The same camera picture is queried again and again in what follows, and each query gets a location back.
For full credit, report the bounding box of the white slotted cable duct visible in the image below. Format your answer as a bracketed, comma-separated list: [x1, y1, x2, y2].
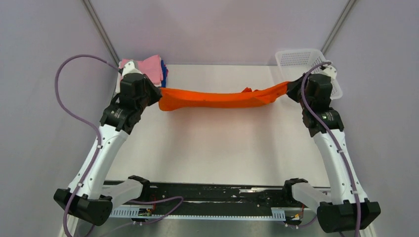
[109, 206, 286, 221]

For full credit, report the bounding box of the white plastic basket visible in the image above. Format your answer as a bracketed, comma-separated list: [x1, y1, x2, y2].
[275, 48, 343, 100]

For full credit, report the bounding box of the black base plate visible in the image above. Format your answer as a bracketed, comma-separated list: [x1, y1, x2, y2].
[120, 182, 309, 219]

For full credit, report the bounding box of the left corner metal post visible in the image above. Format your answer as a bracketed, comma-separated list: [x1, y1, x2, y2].
[81, 0, 120, 66]

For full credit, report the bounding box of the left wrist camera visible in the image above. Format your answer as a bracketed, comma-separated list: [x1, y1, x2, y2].
[119, 60, 143, 77]

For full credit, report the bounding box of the right corner metal post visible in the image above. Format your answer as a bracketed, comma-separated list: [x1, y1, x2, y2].
[321, 0, 358, 55]

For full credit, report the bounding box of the aluminium frame rail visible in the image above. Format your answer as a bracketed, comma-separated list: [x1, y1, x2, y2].
[69, 179, 381, 233]

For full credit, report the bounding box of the pink folded t-shirt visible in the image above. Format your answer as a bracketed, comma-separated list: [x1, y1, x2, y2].
[120, 55, 166, 87]

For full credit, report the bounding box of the corner metal post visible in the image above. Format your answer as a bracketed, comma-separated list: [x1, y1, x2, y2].
[321, 0, 358, 55]
[81, 0, 120, 66]

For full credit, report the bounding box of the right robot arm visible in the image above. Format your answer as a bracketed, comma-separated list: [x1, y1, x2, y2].
[282, 74, 381, 233]

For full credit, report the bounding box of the orange t-shirt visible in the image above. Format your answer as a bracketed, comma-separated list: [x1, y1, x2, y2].
[158, 81, 289, 112]

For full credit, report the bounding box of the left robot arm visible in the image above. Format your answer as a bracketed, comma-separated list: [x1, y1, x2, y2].
[53, 73, 162, 226]

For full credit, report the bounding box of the blue folded t-shirt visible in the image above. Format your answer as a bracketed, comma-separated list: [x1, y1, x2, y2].
[161, 59, 168, 87]

